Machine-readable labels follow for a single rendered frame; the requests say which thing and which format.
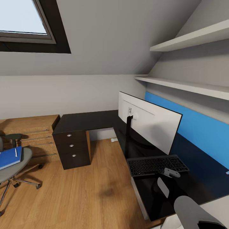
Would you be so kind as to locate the room divider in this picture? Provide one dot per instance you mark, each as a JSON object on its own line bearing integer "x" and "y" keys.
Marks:
{"x": 207, "y": 133}

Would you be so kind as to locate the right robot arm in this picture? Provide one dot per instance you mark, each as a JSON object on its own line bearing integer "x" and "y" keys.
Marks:
{"x": 191, "y": 215}

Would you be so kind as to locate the keyboard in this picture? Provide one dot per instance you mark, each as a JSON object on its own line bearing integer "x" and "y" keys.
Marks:
{"x": 145, "y": 166}

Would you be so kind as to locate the fixed window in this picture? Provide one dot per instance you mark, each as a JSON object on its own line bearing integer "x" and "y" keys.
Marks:
{"x": 32, "y": 26}

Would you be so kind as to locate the folder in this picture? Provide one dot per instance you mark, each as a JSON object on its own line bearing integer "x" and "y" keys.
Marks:
{"x": 8, "y": 158}

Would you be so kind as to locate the monitor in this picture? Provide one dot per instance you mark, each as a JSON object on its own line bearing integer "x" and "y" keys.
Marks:
{"x": 157, "y": 124}

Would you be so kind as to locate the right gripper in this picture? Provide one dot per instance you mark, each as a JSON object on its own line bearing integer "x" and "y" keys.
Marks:
{"x": 157, "y": 175}

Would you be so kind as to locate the swivel chair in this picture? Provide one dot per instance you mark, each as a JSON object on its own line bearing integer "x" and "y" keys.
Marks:
{"x": 9, "y": 175}

